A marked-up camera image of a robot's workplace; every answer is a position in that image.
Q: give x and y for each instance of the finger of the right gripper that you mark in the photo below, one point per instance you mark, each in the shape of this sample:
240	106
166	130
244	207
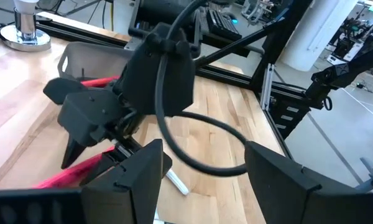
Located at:
87	121
104	165

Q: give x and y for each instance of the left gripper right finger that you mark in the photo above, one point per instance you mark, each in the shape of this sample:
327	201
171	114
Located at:
276	186

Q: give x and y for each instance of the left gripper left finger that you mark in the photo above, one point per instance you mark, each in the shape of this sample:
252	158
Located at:
136	186

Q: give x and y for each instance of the pink highlighter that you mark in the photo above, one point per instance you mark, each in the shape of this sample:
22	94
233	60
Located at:
68	174

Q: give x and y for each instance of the orange capped small marker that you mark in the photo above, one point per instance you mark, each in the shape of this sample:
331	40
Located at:
177	183

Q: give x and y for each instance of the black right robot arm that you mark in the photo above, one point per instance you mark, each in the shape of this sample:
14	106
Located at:
345	72

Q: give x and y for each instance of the dark grey plastic bin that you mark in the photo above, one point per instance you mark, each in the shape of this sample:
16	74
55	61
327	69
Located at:
90	59

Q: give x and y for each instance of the black keyboard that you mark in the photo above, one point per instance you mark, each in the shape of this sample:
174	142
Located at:
223	25

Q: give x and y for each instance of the bulb lamp with chrome base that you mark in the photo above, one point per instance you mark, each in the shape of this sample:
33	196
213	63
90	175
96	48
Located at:
25	37

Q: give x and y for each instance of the white round pillar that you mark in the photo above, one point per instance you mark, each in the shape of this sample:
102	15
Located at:
317	31

